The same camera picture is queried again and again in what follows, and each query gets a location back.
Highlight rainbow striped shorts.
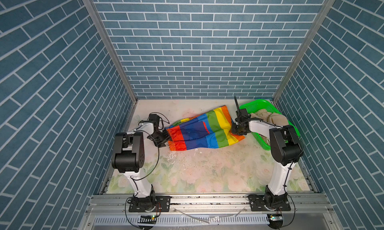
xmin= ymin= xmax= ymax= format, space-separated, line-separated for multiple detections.
xmin=167 ymin=106 xmax=245 ymax=151

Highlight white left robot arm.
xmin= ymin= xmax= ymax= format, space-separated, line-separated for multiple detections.
xmin=112 ymin=114 xmax=169 ymax=214

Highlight beige shorts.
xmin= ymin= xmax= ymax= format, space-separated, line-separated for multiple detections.
xmin=249 ymin=109 xmax=289 ymax=146

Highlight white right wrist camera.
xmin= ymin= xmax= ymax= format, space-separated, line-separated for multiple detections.
xmin=236 ymin=109 xmax=251 ymax=125

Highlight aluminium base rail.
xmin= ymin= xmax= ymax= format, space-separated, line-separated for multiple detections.
xmin=80 ymin=192 xmax=342 ymax=230

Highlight white vented cable tray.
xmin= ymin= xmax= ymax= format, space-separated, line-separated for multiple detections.
xmin=93 ymin=214 xmax=270 ymax=227

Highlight aluminium left corner post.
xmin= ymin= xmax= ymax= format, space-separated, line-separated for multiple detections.
xmin=82 ymin=0 xmax=138 ymax=104

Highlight aluminium corner post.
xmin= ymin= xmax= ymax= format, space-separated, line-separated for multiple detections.
xmin=82 ymin=0 xmax=138 ymax=104
xmin=273 ymin=0 xmax=336 ymax=103

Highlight aluminium right corner post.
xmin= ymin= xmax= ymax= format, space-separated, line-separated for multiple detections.
xmin=273 ymin=0 xmax=336 ymax=103

